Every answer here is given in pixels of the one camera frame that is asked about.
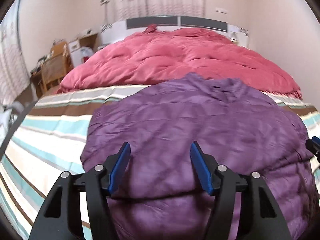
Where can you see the red quilted comforter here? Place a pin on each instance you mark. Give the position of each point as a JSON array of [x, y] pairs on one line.
[[152, 56]]

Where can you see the wall socket strip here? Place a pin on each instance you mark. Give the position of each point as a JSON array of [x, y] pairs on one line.
[[221, 10]]

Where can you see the white grey headboard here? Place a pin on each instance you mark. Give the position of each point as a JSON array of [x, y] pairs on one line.
[[117, 31]]

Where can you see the wooden chair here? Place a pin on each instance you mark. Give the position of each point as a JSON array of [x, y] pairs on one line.
[[56, 67]]

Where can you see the wooden desk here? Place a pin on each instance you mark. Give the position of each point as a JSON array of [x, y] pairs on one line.
[[36, 78]]

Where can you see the left side curtain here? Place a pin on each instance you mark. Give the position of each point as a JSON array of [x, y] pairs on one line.
[[14, 75]]

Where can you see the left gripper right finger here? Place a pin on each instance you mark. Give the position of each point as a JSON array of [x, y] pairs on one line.
[[260, 214]]

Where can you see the purple down jacket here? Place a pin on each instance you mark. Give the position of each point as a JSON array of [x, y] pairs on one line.
[[160, 196]]

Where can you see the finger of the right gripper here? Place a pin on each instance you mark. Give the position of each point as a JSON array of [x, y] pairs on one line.
[[313, 145]]

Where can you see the white bedside cabinet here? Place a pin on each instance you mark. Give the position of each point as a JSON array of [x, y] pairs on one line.
[[82, 48]]

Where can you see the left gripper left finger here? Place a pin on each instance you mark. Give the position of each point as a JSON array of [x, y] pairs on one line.
[[59, 216]]

